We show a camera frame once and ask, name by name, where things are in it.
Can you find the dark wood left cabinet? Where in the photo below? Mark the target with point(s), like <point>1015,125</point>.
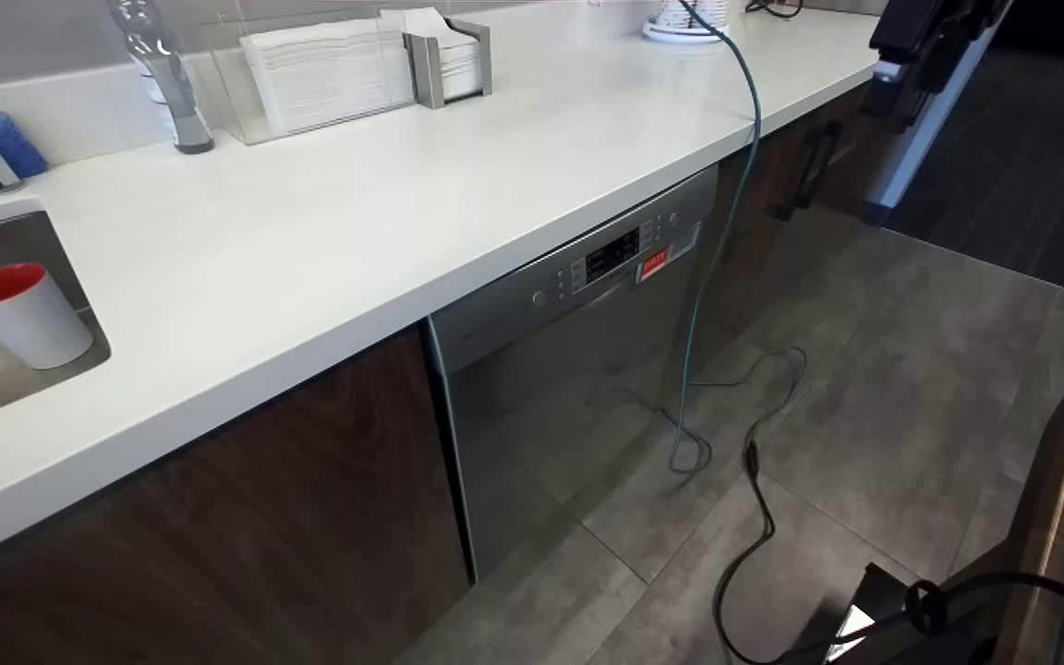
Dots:
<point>314,530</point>

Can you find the dark wood cabinet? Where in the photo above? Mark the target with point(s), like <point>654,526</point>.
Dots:
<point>817,165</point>
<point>314,530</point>

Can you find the stainless steel dishwasher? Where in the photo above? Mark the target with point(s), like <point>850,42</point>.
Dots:
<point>558,363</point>

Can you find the clear plastic bottle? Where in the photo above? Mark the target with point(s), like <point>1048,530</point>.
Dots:
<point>156,58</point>

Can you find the stainless steel sink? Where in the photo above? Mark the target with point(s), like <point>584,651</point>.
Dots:
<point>30,239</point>

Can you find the dark wood right cabinet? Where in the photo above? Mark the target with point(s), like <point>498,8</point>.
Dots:
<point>817,165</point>

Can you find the grey metal napkin holder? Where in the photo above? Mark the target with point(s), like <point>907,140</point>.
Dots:
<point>447,58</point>

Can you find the white cup red inside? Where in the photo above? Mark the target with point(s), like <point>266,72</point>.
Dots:
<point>40,322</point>

